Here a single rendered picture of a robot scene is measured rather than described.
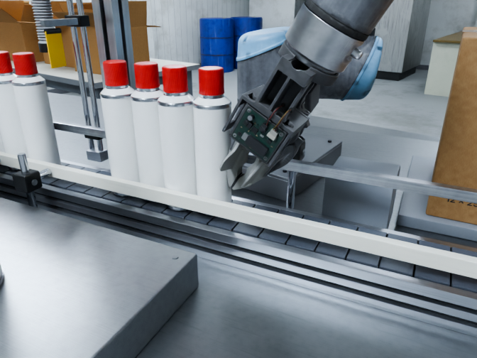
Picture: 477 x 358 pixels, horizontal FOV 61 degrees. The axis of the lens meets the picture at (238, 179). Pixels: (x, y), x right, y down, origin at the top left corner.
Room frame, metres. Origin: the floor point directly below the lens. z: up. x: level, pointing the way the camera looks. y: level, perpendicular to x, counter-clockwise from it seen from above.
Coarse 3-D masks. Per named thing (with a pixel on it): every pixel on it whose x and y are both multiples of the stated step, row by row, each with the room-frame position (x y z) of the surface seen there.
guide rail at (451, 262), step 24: (72, 168) 0.61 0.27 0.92; (120, 192) 0.56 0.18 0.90; (144, 192) 0.54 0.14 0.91; (168, 192) 0.52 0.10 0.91; (216, 216) 0.49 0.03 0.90; (240, 216) 0.47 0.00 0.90; (264, 216) 0.46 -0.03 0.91; (288, 216) 0.45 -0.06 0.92; (336, 240) 0.42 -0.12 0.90; (360, 240) 0.40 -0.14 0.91; (384, 240) 0.40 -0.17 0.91; (432, 264) 0.37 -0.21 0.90; (456, 264) 0.36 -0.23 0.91
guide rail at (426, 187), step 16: (64, 128) 0.70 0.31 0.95; (80, 128) 0.69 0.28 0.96; (96, 128) 0.68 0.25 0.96; (336, 176) 0.49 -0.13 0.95; (352, 176) 0.48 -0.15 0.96; (368, 176) 0.48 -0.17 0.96; (384, 176) 0.47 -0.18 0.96; (416, 192) 0.45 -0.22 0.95; (432, 192) 0.44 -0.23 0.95; (448, 192) 0.44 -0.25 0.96; (464, 192) 0.43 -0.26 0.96
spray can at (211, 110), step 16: (208, 80) 0.52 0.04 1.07; (208, 96) 0.52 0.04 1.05; (224, 96) 0.54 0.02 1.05; (208, 112) 0.51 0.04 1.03; (224, 112) 0.52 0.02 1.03; (208, 128) 0.51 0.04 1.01; (208, 144) 0.51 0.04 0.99; (224, 144) 0.52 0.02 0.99; (208, 160) 0.51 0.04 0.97; (208, 176) 0.51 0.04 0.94; (224, 176) 0.52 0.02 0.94; (208, 192) 0.51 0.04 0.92; (224, 192) 0.52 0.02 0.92
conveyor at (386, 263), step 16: (48, 176) 0.66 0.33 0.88; (80, 192) 0.60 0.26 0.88; (96, 192) 0.59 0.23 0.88; (112, 192) 0.59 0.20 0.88; (144, 208) 0.54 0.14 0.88; (160, 208) 0.54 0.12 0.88; (256, 208) 0.54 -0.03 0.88; (272, 208) 0.54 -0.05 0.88; (208, 224) 0.49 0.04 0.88; (224, 224) 0.49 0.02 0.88; (240, 224) 0.49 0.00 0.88; (336, 224) 0.49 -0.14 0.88; (272, 240) 0.45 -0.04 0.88; (288, 240) 0.45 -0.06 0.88; (304, 240) 0.45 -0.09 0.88; (400, 240) 0.45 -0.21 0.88; (416, 240) 0.45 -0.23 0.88; (336, 256) 0.42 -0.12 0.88; (352, 256) 0.41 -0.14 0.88; (368, 256) 0.41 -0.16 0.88; (400, 272) 0.38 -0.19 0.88; (416, 272) 0.38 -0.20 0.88; (432, 272) 0.38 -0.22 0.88; (448, 272) 0.38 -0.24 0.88; (464, 288) 0.36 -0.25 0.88
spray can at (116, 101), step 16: (112, 64) 0.58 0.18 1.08; (112, 80) 0.58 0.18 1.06; (112, 96) 0.58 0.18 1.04; (128, 96) 0.58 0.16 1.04; (112, 112) 0.58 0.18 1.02; (128, 112) 0.58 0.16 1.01; (112, 128) 0.58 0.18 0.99; (128, 128) 0.58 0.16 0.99; (112, 144) 0.58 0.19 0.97; (128, 144) 0.58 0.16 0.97; (112, 160) 0.58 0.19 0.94; (128, 160) 0.58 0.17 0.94; (112, 176) 0.59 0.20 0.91; (128, 176) 0.58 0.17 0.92
